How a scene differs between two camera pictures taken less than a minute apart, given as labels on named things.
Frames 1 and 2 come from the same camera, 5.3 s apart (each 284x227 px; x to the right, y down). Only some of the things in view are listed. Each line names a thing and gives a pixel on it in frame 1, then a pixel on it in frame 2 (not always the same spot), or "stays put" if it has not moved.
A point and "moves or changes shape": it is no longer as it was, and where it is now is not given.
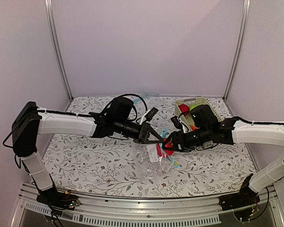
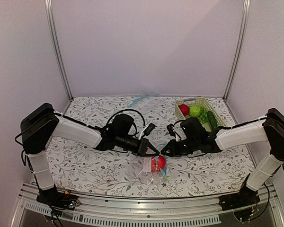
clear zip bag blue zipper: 152,163 moves or changes shape
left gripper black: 143,136 → 142,148
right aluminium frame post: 245,15 stays put
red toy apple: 164,152 moves or changes shape
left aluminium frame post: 51,22 stays put
